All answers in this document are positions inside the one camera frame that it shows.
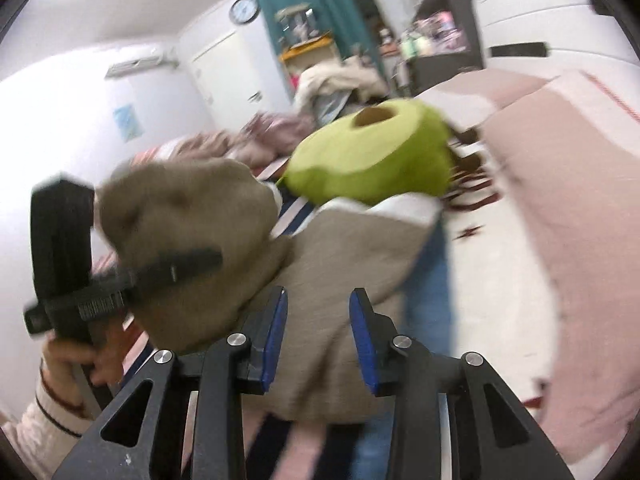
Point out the striped star fleece blanket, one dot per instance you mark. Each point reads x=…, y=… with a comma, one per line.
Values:
x=455, y=278

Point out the dark bookshelf with items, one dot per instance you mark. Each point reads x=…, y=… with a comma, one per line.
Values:
x=440, y=41

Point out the cream clothes pile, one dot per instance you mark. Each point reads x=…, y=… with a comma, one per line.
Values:
x=332, y=76

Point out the brown pink crumpled duvet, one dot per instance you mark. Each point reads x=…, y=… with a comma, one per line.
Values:
x=261, y=141

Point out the yellow cabinet with display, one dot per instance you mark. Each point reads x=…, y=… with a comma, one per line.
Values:
x=303, y=42

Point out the black camera box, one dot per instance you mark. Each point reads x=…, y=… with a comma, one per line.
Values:
x=61, y=219

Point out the green avocado plush toy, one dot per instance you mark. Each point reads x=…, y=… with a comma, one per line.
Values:
x=396, y=147

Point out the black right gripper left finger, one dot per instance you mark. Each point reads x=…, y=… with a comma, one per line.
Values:
x=140, y=434

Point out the round wall clock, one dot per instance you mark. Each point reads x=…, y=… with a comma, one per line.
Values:
x=243, y=12

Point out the light blue wall poster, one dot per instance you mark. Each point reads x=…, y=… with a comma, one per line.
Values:
x=127, y=123

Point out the white air conditioner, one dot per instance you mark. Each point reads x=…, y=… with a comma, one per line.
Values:
x=142, y=64

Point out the taupe knit sweater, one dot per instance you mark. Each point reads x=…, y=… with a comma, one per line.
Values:
x=157, y=209

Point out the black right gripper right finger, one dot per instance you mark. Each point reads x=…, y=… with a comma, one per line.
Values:
x=492, y=435

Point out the white knit left sleeve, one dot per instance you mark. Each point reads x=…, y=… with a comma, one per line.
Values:
x=35, y=446

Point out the white bed headboard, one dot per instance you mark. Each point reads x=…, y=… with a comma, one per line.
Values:
x=546, y=37

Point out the white door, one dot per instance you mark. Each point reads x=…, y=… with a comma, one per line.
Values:
x=228, y=82

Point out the left hand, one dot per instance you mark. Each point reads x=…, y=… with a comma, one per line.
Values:
x=105, y=361

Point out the teal curtain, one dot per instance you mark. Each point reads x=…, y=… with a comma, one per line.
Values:
x=341, y=18

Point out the pink knit pillow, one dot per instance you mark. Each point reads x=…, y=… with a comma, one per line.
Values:
x=546, y=246

